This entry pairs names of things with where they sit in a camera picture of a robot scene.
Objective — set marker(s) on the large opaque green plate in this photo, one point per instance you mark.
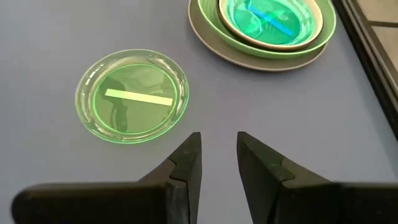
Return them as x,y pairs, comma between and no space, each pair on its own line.
207,12

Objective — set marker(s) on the large grey plastic plate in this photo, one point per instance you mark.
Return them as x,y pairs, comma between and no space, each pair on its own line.
211,42

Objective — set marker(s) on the black metal table frame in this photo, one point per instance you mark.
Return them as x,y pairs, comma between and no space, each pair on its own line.
374,62

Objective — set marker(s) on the blue-grey table mat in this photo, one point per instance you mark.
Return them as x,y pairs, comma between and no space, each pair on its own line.
280,109

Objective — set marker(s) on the clear green plastic plate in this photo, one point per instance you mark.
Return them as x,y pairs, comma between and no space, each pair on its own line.
140,118
228,12

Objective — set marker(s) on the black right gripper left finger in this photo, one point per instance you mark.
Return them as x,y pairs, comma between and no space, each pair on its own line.
174,193

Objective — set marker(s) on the white plastic plate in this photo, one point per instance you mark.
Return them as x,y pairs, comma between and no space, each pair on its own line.
317,18

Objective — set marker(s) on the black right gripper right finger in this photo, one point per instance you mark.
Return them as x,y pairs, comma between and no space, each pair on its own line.
280,199

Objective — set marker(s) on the blue bowl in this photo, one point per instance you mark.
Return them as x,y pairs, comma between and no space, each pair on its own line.
267,28

